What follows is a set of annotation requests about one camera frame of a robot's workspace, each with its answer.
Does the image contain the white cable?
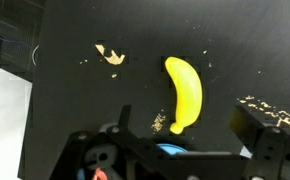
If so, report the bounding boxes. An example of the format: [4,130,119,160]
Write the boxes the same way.
[30,44,40,67]

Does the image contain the thin blue wire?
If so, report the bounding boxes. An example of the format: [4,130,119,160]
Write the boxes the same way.
[0,24,39,49]

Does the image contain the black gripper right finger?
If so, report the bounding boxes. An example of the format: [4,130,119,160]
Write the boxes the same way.
[228,105,287,180]

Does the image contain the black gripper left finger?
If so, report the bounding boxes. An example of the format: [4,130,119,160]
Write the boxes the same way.
[118,104,133,135]

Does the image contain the blue toy plate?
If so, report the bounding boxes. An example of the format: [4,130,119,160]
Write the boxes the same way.
[155,142,189,157]

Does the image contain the yellow banana toy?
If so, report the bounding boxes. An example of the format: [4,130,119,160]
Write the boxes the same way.
[164,56,205,136]

